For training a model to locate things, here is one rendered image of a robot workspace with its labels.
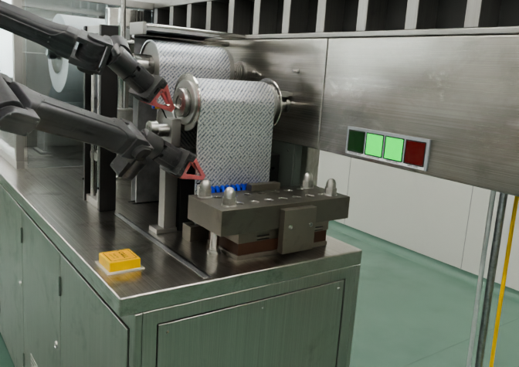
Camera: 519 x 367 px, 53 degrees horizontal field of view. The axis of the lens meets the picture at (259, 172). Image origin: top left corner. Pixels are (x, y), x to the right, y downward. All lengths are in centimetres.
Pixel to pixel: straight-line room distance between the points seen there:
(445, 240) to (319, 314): 278
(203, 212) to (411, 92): 55
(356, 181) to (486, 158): 350
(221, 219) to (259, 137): 34
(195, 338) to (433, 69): 77
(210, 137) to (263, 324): 48
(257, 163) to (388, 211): 301
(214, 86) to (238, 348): 64
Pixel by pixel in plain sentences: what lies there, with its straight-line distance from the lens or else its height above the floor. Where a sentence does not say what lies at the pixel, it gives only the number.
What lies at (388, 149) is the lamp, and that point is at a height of 118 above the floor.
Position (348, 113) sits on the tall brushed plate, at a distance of 136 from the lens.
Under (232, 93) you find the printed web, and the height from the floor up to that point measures 128.
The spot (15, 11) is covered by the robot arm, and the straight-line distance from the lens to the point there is 127.
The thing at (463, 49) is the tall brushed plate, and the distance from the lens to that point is 116.
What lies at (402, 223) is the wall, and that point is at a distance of 430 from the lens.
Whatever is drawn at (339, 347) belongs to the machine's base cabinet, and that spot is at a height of 63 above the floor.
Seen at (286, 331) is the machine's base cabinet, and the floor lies 73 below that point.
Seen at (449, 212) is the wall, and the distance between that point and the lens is 403.
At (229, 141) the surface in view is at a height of 115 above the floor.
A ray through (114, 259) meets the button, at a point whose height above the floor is 92.
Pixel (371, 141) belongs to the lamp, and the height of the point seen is 119.
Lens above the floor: 134
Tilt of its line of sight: 11 degrees down
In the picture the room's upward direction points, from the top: 4 degrees clockwise
